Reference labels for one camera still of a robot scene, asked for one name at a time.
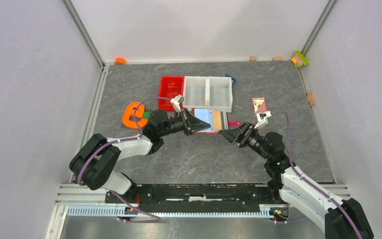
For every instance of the red plastic bin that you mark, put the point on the red plastic bin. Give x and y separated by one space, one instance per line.
170 87

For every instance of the orange tape roll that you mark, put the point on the orange tape roll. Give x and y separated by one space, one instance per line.
119 61

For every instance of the gold striped credit card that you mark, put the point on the gold striped credit card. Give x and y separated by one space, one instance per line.
220 120

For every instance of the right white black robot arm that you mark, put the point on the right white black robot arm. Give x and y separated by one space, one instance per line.
338 218

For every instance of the small wooden block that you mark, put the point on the small wooden block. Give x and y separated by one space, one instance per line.
278 58
252 58

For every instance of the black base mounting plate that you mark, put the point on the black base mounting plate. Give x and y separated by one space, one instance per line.
202 198

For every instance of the wooden arch block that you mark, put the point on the wooden arch block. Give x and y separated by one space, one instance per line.
310 100

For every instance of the colourful stacked toy bricks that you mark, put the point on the colourful stacked toy bricks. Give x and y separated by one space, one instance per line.
299 60

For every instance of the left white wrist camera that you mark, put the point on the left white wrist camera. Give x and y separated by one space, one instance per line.
176 102

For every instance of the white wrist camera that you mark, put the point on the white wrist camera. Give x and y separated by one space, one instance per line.
262 118
176 102

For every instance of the small wooden block right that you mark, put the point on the small wooden block right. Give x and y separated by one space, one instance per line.
278 58

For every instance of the red card holder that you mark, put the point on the red card holder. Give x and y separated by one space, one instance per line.
206 115

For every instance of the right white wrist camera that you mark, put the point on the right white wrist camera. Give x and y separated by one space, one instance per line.
262 118

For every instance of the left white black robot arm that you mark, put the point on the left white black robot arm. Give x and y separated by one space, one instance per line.
94 164

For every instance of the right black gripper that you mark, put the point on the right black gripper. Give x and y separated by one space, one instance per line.
246 129

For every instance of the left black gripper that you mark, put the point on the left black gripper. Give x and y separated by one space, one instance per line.
191 124

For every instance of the green toy brick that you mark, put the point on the green toy brick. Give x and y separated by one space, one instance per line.
146 115

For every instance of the aluminium frame rail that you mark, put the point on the aluminium frame rail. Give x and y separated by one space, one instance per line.
104 202

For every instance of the orange letter e toy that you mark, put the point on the orange letter e toy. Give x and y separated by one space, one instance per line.
131 114

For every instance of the small wooden block left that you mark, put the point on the small wooden block left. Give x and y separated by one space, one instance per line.
252 58

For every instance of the white two-compartment bin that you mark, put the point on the white two-compartment bin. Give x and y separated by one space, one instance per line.
213 93

